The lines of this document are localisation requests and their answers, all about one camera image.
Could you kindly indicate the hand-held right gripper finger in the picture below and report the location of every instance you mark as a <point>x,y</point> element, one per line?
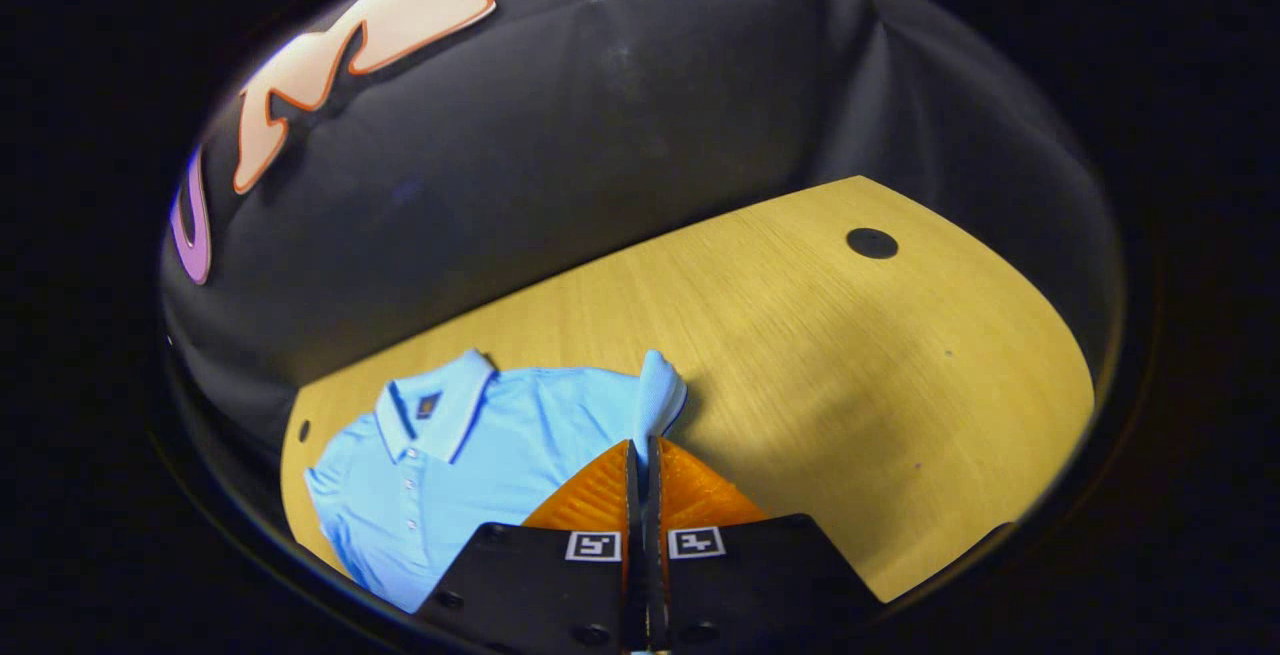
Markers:
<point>656,585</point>
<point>634,585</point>

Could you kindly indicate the light blue T-shirt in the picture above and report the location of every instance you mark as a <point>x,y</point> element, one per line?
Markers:
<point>520,415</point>

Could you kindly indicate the black backdrop cloth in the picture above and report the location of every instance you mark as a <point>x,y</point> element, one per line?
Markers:
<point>600,135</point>

